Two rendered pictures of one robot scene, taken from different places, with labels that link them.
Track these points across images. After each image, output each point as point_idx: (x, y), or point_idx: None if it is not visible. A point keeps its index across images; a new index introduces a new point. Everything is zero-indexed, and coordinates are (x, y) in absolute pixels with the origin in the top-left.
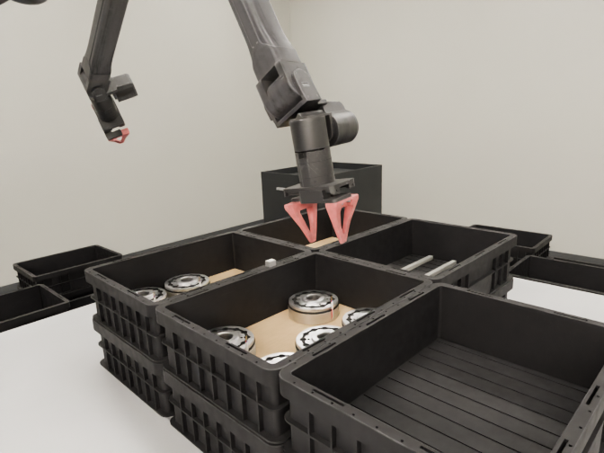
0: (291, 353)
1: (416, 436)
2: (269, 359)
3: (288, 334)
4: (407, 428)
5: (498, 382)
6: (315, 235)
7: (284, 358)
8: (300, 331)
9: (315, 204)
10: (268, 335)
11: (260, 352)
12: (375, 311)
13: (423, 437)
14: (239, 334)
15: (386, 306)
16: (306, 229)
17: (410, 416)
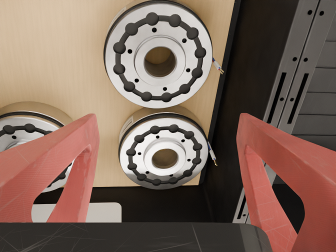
0: (146, 126)
1: (324, 115)
2: (128, 149)
3: (48, 33)
4: (312, 109)
5: None
6: (91, 127)
7: (152, 147)
8: (54, 5)
9: (22, 195)
10: (23, 59)
11: (66, 106)
12: (285, 71)
13: (330, 111)
14: (32, 137)
15: (298, 35)
16: (88, 187)
17: (312, 94)
